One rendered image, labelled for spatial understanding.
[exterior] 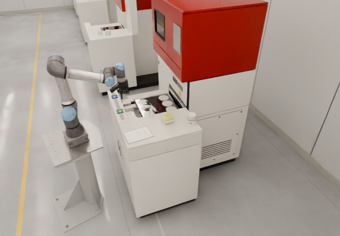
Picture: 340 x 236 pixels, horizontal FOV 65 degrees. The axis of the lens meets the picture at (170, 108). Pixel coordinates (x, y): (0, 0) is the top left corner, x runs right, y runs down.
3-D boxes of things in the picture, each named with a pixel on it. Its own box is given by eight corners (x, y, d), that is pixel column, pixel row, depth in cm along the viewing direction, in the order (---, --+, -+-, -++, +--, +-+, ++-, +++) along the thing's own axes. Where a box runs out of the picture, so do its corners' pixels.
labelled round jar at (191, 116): (193, 120, 227) (194, 110, 221) (197, 125, 221) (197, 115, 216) (185, 122, 225) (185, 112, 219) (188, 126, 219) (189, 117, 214)
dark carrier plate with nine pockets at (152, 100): (167, 93, 275) (167, 93, 275) (179, 111, 248) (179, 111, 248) (134, 100, 265) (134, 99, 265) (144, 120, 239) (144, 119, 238)
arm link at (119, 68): (113, 62, 217) (123, 61, 219) (114, 74, 224) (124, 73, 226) (114, 66, 211) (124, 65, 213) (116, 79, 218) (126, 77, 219)
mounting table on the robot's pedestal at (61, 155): (58, 178, 211) (54, 166, 204) (45, 146, 241) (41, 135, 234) (111, 154, 232) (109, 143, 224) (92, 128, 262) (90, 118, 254)
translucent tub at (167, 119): (169, 118, 228) (169, 112, 224) (173, 123, 223) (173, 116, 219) (162, 121, 226) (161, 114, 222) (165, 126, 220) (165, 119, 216)
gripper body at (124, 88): (129, 94, 229) (128, 82, 222) (119, 95, 227) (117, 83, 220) (128, 89, 235) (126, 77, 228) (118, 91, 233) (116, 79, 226)
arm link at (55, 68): (46, 65, 181) (117, 77, 201) (47, 58, 189) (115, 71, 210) (44, 80, 187) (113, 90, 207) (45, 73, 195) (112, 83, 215)
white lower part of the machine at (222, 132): (207, 122, 380) (211, 71, 334) (238, 161, 317) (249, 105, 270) (160, 134, 361) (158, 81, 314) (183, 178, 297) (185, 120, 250)
